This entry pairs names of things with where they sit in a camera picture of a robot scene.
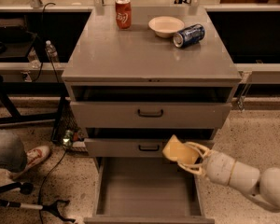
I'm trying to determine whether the grey bottom drawer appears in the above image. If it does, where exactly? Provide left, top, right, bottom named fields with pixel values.
left=84, top=158, right=215, bottom=224

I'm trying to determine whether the grey top drawer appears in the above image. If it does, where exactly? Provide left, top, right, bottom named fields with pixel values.
left=71, top=86, right=231, bottom=129

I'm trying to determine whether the grey drawer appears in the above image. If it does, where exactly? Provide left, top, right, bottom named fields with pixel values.
left=71, top=86, right=231, bottom=129
left=84, top=128, right=214, bottom=158
left=84, top=158, right=215, bottom=224

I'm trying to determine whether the white red sneaker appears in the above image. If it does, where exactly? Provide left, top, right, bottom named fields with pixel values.
left=8, top=146, right=50, bottom=180

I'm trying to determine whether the grey drawer cabinet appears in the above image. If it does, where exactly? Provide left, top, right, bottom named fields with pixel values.
left=61, top=5, right=243, bottom=224

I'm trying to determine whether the grey middle drawer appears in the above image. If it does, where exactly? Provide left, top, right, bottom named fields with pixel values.
left=84, top=128, right=214, bottom=158

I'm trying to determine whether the blue jeans leg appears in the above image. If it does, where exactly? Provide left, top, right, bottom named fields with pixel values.
left=0, top=130, right=27, bottom=173

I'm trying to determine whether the black white grabber tool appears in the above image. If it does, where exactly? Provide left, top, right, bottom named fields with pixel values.
left=0, top=182, right=75, bottom=223

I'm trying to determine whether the green glass bottle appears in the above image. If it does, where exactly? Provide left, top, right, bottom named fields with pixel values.
left=63, top=130, right=74, bottom=147

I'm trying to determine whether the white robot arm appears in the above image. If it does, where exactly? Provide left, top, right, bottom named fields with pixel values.
left=177, top=142, right=280, bottom=212

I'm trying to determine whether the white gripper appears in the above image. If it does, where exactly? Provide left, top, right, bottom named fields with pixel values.
left=177, top=142, right=235, bottom=186

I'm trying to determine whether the white bowl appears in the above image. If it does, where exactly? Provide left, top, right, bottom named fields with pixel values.
left=148, top=16, right=185, bottom=38

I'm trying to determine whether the black floor cable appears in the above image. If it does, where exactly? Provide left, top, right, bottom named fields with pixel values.
left=36, top=149, right=68, bottom=224

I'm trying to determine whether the clear water bottle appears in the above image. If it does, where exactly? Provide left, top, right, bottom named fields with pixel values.
left=46, top=40, right=60, bottom=63

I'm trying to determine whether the red soda can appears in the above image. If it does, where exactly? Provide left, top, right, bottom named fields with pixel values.
left=115, top=0, right=132, bottom=29

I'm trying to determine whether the blue soda can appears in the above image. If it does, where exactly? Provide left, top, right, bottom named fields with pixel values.
left=173, top=24, right=205, bottom=48

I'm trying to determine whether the yellow sponge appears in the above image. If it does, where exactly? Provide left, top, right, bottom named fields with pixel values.
left=162, top=135, right=199, bottom=165

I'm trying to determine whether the black table frame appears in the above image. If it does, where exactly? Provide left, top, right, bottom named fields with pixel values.
left=0, top=76, right=68, bottom=143

